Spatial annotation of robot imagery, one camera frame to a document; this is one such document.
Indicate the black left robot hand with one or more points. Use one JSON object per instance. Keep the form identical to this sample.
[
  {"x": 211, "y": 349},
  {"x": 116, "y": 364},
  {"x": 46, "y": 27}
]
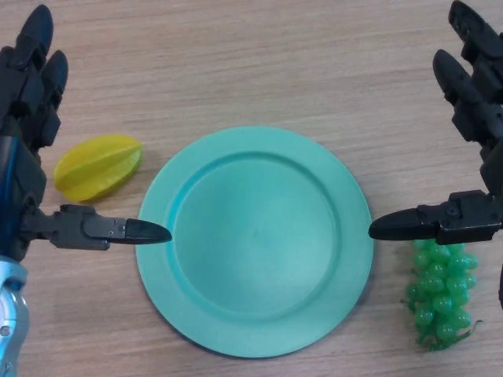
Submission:
[{"x": 23, "y": 118}]

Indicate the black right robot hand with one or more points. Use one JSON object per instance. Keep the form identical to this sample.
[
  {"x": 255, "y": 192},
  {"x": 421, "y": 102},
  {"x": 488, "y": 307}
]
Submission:
[{"x": 471, "y": 220}]

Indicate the yellow starfruit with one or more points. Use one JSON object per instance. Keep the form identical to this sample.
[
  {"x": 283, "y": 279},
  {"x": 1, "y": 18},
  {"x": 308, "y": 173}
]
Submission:
[{"x": 98, "y": 167}]

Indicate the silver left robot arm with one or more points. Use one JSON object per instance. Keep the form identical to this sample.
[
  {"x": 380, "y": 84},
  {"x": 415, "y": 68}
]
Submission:
[{"x": 9, "y": 314}]

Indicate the green round plate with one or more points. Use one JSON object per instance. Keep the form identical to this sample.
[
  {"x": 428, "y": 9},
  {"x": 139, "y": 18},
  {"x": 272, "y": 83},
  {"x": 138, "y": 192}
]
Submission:
[{"x": 255, "y": 243}]

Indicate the green grape bunch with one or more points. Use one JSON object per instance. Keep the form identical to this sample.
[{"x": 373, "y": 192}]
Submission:
[{"x": 440, "y": 290}]

